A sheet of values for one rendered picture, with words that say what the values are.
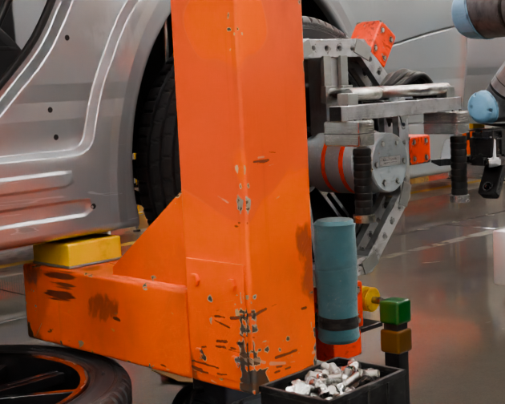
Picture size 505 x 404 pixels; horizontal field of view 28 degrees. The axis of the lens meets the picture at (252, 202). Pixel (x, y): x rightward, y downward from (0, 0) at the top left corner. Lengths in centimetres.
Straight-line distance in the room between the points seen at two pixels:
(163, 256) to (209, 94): 34
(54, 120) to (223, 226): 52
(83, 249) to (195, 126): 49
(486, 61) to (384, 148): 261
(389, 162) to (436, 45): 86
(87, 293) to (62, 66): 45
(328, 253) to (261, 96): 54
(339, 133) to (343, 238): 23
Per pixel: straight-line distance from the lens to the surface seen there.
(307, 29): 231
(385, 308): 171
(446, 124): 225
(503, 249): 169
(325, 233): 209
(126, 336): 192
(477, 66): 475
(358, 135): 196
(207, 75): 166
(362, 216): 198
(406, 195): 246
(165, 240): 182
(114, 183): 210
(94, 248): 209
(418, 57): 289
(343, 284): 210
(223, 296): 169
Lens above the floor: 104
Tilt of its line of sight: 7 degrees down
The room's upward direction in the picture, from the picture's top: 3 degrees counter-clockwise
